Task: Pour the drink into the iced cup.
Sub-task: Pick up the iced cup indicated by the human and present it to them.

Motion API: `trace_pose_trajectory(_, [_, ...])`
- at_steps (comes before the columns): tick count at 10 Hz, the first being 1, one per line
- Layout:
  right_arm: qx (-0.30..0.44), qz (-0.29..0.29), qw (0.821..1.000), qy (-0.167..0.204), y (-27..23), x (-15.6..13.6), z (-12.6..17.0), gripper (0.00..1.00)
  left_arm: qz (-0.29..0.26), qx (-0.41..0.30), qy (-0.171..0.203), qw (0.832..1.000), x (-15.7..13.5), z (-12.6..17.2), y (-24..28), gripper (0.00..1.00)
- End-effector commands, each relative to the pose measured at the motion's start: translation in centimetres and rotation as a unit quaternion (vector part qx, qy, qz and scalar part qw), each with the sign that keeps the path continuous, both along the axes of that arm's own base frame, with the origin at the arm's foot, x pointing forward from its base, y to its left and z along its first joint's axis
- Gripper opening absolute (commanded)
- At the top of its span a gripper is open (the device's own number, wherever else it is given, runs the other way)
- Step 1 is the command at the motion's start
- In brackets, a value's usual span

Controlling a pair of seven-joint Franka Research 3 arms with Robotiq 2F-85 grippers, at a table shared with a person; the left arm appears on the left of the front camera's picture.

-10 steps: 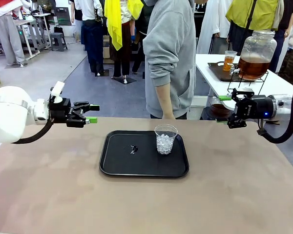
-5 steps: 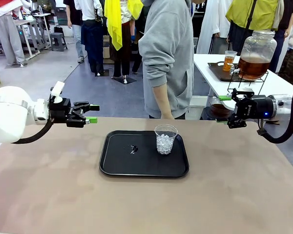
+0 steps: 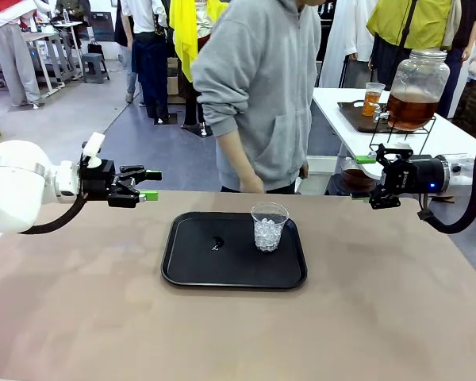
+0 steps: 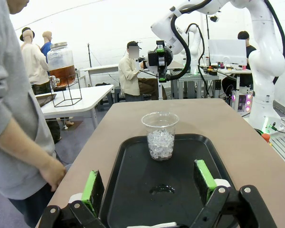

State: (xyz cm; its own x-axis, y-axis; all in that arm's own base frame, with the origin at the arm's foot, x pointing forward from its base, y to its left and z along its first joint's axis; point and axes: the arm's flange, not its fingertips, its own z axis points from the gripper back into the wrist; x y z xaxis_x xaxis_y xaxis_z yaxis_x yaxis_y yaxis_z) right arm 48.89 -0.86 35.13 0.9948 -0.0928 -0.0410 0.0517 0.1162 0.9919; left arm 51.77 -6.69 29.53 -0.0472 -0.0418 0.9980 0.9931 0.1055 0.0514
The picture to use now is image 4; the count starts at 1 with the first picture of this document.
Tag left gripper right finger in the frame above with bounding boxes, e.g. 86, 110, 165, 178
190, 159, 278, 228

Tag seated person beige jacket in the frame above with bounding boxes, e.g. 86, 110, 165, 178
118, 41, 168, 102

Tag black plastic serving tray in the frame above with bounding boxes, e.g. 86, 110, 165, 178
98, 133, 238, 228

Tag person in black shirt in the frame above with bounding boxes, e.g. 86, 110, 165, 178
237, 30, 257, 88

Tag white long background table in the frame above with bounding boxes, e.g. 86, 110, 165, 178
82, 64, 121, 87

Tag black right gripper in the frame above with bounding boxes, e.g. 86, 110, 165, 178
148, 40, 174, 83

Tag person's right forearm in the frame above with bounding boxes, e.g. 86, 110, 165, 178
0, 117, 50, 171

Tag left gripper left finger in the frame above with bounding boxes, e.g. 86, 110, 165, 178
39, 170, 107, 228

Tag white side table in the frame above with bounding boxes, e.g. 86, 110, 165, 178
34, 84, 114, 130

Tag aluminium frame workbench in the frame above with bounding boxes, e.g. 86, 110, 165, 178
170, 67, 252, 99

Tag black camera on stand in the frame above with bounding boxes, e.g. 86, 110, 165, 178
206, 14, 220, 65

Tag short clear plastic cup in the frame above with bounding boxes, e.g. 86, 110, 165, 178
141, 111, 180, 162

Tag black wire dispenser stand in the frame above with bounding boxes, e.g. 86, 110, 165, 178
52, 73, 83, 108

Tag person in grey hoodie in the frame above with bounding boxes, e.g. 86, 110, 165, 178
0, 0, 69, 228

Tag mannequin blue shirt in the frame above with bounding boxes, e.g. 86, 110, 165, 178
39, 30, 53, 64

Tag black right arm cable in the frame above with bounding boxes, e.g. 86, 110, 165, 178
166, 0, 285, 83

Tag glass tea dispenser jar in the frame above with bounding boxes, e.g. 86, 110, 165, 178
47, 42, 76, 89

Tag mannequin cream shirt camouflage trousers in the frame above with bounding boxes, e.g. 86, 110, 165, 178
19, 27, 50, 95

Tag white computer monitor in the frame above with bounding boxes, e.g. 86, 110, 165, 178
208, 39, 248, 66

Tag computer case pink fans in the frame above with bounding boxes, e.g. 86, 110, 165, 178
231, 91, 254, 112

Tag person's right hand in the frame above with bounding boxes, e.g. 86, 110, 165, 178
39, 155, 67, 192

